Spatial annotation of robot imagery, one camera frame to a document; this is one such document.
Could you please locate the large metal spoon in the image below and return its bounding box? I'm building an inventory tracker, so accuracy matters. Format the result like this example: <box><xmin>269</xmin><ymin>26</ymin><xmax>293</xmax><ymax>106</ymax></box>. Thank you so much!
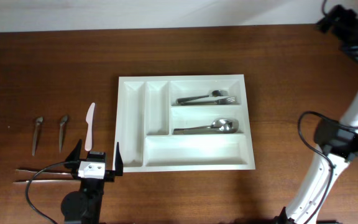
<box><xmin>173</xmin><ymin>118</ymin><xmax>229</xmax><ymax>135</ymax></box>
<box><xmin>180</xmin><ymin>119</ymin><xmax>240</xmax><ymax>134</ymax></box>

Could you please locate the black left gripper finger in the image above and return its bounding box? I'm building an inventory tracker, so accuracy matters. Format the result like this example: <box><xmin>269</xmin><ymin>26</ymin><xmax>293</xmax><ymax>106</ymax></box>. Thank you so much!
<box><xmin>114</xmin><ymin>142</ymin><xmax>124</xmax><ymax>176</ymax></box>
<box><xmin>65</xmin><ymin>139</ymin><xmax>82</xmax><ymax>162</ymax></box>

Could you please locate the metal fork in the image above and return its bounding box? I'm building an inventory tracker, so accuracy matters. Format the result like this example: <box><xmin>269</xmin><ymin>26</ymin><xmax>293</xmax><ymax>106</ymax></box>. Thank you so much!
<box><xmin>176</xmin><ymin>90</ymin><xmax>229</xmax><ymax>104</ymax></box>
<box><xmin>180</xmin><ymin>96</ymin><xmax>237</xmax><ymax>106</ymax></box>

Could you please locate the small metal teaspoon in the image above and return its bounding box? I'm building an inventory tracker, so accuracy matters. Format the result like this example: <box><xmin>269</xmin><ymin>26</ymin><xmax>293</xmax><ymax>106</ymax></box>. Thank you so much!
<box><xmin>32</xmin><ymin>116</ymin><xmax>44</xmax><ymax>156</ymax></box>
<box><xmin>58</xmin><ymin>114</ymin><xmax>68</xmax><ymax>153</ymax></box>

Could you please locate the pink plastic knife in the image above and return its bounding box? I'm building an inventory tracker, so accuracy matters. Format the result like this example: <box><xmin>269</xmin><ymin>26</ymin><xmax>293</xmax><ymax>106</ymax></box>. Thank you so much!
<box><xmin>85</xmin><ymin>103</ymin><xmax>96</xmax><ymax>151</ymax></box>

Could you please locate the white cutlery tray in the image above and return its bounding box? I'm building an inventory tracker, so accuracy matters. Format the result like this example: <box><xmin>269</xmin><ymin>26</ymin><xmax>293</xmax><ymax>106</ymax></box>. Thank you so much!
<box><xmin>114</xmin><ymin>74</ymin><xmax>255</xmax><ymax>172</ymax></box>

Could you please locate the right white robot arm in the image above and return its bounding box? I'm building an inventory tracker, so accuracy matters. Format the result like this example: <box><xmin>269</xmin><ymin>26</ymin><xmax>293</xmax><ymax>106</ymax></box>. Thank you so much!
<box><xmin>114</xmin><ymin>5</ymin><xmax>358</xmax><ymax>223</ymax></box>

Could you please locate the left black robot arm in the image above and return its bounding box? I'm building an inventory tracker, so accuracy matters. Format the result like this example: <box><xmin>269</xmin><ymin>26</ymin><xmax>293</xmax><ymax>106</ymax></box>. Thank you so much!
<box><xmin>61</xmin><ymin>140</ymin><xmax>124</xmax><ymax>223</ymax></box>

